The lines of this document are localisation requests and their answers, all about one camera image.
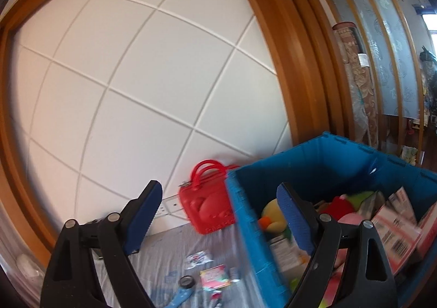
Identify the red plastic bear case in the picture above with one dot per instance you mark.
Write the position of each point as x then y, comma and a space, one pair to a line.
205, 199

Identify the pink white ointment tube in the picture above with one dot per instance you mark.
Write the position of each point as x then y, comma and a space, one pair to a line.
216, 300

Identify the yellow duck plush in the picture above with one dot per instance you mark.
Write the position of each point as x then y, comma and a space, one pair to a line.
272, 219

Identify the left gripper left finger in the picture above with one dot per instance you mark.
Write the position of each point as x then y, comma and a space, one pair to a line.
71, 278

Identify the blue plastic hanger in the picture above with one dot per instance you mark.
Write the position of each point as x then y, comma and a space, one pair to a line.
182, 295

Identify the black tape roll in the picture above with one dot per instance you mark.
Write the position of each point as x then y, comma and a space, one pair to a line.
187, 282

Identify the pink white tissue pack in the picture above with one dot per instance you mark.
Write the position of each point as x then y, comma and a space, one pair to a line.
399, 237

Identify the blue plastic storage crate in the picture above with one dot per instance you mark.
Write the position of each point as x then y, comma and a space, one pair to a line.
318, 170

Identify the colourful sanitary pad pack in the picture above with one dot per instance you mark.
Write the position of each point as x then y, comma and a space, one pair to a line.
214, 278

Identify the white blue medicine box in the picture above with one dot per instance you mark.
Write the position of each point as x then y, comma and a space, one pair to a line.
288, 257

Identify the rolled carpet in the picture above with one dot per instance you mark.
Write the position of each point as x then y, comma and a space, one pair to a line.
357, 67

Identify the white wall socket panel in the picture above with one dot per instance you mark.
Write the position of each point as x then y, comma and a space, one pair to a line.
171, 206

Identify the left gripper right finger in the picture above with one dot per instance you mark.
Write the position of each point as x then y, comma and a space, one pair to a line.
366, 279

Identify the white wipes sachet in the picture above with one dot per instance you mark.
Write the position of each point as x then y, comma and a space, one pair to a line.
197, 259

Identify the striped white tablecloth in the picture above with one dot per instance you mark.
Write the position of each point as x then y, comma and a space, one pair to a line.
160, 264

